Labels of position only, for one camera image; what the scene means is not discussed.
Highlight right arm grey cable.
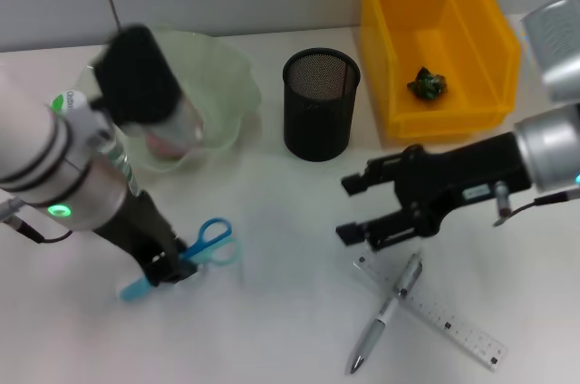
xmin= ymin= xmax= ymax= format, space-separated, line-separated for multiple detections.
xmin=492 ymin=181 xmax=580 ymax=227

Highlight pink toy peach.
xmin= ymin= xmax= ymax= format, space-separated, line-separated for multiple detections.
xmin=143 ymin=128 xmax=194 ymax=161

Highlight clear green-label water bottle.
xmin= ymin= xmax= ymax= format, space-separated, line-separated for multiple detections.
xmin=48 ymin=90 xmax=140 ymax=197

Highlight white grey ballpoint pen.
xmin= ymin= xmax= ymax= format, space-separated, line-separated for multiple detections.
xmin=348 ymin=251 xmax=426 ymax=375

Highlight yellow plastic bin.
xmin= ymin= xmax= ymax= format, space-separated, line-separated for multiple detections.
xmin=357 ymin=0 xmax=522 ymax=140

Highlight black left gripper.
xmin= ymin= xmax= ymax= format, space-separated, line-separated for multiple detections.
xmin=92 ymin=191 xmax=201 ymax=288

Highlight pale green glass fruit plate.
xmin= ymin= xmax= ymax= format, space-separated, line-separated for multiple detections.
xmin=75 ymin=24 xmax=263 ymax=172

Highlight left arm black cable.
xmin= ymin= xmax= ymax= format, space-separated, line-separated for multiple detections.
xmin=0 ymin=197 xmax=73 ymax=245

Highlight clear plastic ruler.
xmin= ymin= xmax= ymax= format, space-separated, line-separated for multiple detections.
xmin=352 ymin=251 xmax=508 ymax=371

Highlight black mesh pen cup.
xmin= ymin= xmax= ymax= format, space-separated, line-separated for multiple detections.
xmin=281 ymin=48 xmax=362 ymax=162

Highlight blue scissors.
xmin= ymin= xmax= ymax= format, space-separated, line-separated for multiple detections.
xmin=119 ymin=216 xmax=240 ymax=302

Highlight green plastic wrapper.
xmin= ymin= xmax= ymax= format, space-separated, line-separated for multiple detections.
xmin=406 ymin=65 xmax=449 ymax=107

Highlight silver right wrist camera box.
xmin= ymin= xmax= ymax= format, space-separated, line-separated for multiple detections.
xmin=520 ymin=0 xmax=580 ymax=103

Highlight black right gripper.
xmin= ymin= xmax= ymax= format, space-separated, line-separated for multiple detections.
xmin=335 ymin=132 xmax=535 ymax=254

